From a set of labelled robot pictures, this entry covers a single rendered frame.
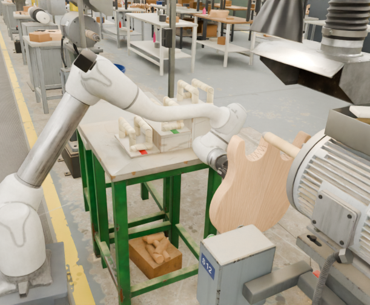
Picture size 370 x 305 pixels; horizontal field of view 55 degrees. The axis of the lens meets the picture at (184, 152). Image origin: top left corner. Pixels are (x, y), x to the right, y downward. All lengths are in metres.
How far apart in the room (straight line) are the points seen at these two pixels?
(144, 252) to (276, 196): 1.18
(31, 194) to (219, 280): 0.84
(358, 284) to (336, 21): 0.60
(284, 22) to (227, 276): 0.60
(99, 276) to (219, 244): 1.59
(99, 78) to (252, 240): 0.69
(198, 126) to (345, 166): 1.01
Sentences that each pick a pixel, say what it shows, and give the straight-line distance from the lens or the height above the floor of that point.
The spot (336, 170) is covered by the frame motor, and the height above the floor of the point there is 1.32.
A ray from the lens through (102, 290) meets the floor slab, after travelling 2.33.
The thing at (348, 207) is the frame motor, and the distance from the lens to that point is 0.80.
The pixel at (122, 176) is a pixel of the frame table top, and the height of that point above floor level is 0.92.
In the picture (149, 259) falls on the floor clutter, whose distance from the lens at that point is 2.29.
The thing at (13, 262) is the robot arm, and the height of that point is 0.82.
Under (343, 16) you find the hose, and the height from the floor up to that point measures 1.62.
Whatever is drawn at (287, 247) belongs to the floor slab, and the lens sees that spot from 2.71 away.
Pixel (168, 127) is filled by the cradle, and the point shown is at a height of 1.05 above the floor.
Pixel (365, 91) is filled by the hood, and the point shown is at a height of 1.45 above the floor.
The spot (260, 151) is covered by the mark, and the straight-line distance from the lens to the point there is 1.25.
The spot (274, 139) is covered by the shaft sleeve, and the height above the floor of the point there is 1.26.
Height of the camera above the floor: 1.69
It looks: 26 degrees down
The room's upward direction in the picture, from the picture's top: 2 degrees clockwise
